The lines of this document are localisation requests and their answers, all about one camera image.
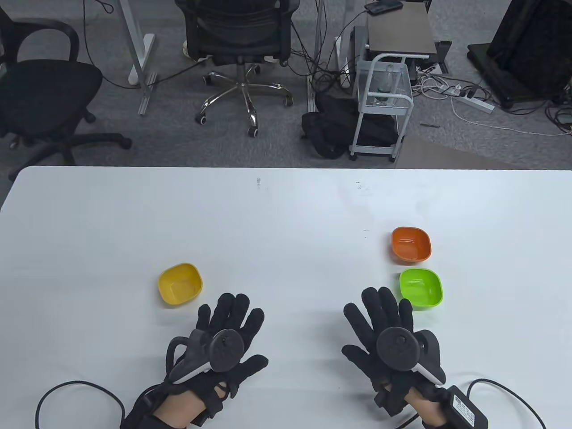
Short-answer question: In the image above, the white desk leg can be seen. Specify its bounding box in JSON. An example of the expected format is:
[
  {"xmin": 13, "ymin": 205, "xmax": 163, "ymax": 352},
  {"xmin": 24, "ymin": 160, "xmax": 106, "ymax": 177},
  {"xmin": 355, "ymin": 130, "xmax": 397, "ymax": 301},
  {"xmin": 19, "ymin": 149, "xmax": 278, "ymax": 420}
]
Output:
[{"xmin": 117, "ymin": 0, "xmax": 157, "ymax": 85}]

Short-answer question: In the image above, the white power strip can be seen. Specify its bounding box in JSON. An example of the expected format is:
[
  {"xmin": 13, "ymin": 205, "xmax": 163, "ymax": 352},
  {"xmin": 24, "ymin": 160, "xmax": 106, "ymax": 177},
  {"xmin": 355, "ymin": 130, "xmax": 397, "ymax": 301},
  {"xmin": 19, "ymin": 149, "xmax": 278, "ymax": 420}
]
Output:
[{"xmin": 451, "ymin": 95, "xmax": 496, "ymax": 114}]

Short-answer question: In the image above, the person's right hand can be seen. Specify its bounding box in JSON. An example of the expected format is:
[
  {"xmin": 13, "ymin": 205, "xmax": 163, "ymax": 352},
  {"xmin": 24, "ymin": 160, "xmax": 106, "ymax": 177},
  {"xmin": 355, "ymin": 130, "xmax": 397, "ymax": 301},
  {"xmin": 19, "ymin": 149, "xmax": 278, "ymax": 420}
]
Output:
[{"xmin": 342, "ymin": 287, "xmax": 447, "ymax": 425}]

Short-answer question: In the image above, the clear plastic bottle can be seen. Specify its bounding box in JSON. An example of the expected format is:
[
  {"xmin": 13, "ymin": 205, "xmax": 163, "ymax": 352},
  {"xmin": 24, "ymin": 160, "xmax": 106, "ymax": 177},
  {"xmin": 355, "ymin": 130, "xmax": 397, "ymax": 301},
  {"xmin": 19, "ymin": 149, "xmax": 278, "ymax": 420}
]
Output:
[{"xmin": 373, "ymin": 65, "xmax": 398, "ymax": 106}]

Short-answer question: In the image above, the black mesh chair chrome base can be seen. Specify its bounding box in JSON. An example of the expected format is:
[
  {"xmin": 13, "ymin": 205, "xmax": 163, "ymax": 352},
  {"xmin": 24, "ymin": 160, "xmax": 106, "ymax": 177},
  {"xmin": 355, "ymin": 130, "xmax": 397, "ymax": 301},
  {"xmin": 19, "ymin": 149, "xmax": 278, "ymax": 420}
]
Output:
[{"xmin": 174, "ymin": 0, "xmax": 301, "ymax": 138}]

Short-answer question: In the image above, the black office chair with armrests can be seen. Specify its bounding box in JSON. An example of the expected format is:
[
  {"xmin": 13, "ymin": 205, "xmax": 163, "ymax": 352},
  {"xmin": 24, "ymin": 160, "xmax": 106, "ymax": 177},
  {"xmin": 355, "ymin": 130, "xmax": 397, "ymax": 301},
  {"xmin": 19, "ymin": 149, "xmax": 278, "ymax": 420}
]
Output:
[{"xmin": 0, "ymin": 7, "xmax": 133, "ymax": 181}]

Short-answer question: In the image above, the yellow small dish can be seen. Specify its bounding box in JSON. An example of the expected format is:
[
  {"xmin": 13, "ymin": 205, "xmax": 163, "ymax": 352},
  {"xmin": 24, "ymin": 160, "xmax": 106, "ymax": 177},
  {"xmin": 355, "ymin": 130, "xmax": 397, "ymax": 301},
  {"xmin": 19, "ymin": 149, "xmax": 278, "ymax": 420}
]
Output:
[{"xmin": 158, "ymin": 263, "xmax": 203, "ymax": 306}]

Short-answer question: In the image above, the orange small dish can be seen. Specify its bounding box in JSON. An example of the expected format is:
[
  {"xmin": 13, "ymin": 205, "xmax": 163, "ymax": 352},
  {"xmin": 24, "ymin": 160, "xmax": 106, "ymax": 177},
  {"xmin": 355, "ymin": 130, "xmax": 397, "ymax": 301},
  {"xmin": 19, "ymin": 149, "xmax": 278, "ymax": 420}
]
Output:
[{"xmin": 391, "ymin": 227, "xmax": 432, "ymax": 261}]

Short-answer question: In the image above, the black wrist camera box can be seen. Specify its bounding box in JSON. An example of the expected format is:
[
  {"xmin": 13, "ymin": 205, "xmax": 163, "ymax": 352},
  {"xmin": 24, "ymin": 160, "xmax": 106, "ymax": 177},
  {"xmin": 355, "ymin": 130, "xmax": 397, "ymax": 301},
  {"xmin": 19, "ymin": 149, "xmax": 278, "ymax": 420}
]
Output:
[{"xmin": 442, "ymin": 385, "xmax": 488, "ymax": 429}]

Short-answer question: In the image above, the person's left hand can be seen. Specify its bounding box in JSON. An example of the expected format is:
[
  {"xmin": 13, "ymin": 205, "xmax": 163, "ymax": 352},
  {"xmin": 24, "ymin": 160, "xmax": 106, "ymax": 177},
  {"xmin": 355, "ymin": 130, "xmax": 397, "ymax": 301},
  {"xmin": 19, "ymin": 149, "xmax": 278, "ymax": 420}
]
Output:
[{"xmin": 127, "ymin": 293, "xmax": 269, "ymax": 429}]

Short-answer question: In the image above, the black right hand controller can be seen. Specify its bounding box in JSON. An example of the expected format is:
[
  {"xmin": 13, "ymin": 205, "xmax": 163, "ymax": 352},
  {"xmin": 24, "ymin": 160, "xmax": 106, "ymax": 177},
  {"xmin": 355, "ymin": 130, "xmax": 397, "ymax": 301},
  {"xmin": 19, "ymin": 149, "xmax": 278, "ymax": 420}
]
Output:
[{"xmin": 377, "ymin": 327, "xmax": 446, "ymax": 387}]

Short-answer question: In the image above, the black smartphone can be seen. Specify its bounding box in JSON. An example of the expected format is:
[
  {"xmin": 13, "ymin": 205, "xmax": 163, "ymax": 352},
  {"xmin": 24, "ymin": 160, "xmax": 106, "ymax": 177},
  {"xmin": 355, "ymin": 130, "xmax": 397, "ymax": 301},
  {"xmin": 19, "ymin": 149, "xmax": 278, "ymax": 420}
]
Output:
[{"xmin": 364, "ymin": 0, "xmax": 404, "ymax": 15}]

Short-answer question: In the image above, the aluminium frame rail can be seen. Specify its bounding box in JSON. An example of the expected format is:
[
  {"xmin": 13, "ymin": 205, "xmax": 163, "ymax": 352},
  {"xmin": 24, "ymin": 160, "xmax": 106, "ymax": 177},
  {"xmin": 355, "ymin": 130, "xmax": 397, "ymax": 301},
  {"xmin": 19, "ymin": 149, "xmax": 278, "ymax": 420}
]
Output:
[
  {"xmin": 138, "ymin": 71, "xmax": 158, "ymax": 117},
  {"xmin": 307, "ymin": 0, "xmax": 324, "ymax": 113}
]

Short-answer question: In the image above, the green small dish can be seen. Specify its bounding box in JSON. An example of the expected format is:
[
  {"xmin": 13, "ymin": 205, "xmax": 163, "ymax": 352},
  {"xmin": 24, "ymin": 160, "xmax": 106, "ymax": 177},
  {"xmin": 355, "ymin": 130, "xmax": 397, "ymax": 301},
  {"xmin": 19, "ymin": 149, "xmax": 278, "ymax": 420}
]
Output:
[{"xmin": 399, "ymin": 268, "xmax": 443, "ymax": 310}]

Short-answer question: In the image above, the brown cardboard sheet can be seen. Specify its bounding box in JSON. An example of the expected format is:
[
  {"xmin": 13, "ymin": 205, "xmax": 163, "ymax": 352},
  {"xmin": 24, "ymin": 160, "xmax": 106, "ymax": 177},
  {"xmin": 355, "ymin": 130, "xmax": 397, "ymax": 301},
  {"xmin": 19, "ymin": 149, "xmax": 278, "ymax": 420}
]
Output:
[{"xmin": 395, "ymin": 136, "xmax": 528, "ymax": 170}]

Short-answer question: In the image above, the brown top side table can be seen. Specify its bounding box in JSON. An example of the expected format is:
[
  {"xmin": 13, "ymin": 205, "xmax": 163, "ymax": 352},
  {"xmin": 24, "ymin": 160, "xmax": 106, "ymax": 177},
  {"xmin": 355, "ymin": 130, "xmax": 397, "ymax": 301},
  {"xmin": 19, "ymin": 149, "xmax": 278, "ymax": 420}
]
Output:
[{"xmin": 366, "ymin": 4, "xmax": 436, "ymax": 58}]

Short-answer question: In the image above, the white rolling cart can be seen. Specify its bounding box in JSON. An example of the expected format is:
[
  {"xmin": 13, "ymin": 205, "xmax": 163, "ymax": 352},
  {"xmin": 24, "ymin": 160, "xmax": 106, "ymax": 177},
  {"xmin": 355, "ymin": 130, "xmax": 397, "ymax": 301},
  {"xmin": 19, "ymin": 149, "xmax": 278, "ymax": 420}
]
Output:
[{"xmin": 349, "ymin": 53, "xmax": 414, "ymax": 162}]

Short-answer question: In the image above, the black left hand controller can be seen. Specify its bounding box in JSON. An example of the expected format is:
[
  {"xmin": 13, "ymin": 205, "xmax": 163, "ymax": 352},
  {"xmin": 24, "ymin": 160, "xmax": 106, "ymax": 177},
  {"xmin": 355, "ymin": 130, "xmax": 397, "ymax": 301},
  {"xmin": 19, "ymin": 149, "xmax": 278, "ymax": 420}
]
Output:
[{"xmin": 166, "ymin": 329, "xmax": 245, "ymax": 385}]

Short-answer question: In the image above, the black backpack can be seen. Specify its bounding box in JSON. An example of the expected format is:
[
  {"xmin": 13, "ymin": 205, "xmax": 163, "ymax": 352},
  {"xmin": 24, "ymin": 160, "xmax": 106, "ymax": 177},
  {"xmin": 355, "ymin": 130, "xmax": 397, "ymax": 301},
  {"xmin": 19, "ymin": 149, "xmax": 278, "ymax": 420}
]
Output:
[{"xmin": 301, "ymin": 92, "xmax": 405, "ymax": 159}]

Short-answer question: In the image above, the black hand controller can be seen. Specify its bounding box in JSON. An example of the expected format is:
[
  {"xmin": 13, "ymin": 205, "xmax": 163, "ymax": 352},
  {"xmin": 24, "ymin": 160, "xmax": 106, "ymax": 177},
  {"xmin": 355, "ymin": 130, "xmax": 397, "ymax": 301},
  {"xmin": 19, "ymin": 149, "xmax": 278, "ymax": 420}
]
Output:
[
  {"xmin": 166, "ymin": 329, "xmax": 245, "ymax": 385},
  {"xmin": 377, "ymin": 327, "xmax": 446, "ymax": 387}
]

